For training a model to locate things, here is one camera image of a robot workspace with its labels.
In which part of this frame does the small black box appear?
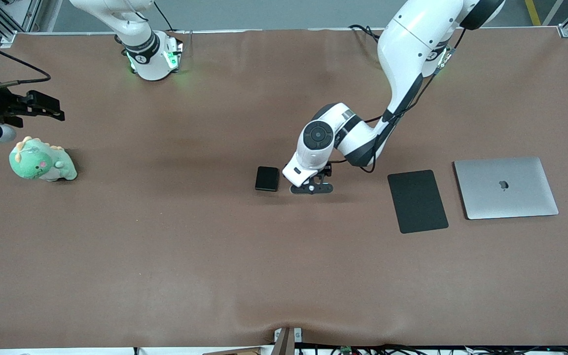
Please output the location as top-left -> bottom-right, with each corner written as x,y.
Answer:
255,166 -> 280,192

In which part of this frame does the black mouse pad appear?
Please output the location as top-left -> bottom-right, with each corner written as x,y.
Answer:
388,170 -> 449,234

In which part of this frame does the green dinosaur plush toy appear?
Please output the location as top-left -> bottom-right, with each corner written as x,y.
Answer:
9,136 -> 78,182

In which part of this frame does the brown table cover mat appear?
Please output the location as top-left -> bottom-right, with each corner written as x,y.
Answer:
0,27 -> 568,349

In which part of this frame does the silver laptop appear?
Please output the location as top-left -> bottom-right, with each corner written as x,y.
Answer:
454,157 -> 559,220

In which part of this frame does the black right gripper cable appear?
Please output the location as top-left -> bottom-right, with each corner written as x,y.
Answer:
0,32 -> 52,90

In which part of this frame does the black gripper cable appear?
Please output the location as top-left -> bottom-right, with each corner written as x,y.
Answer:
0,32 -> 52,90
331,27 -> 467,173

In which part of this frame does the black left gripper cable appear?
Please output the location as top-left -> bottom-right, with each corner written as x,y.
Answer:
331,27 -> 467,173

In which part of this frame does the black left arm base cable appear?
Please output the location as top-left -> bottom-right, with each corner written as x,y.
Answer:
348,24 -> 384,43

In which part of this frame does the black arm base cable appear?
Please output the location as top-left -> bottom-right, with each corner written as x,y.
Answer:
348,24 -> 384,43
153,0 -> 174,31

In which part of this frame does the black right arm base cable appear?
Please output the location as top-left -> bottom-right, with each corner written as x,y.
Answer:
153,0 -> 174,31

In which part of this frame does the metal camera stand bracket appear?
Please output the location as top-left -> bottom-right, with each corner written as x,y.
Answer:
274,327 -> 303,355

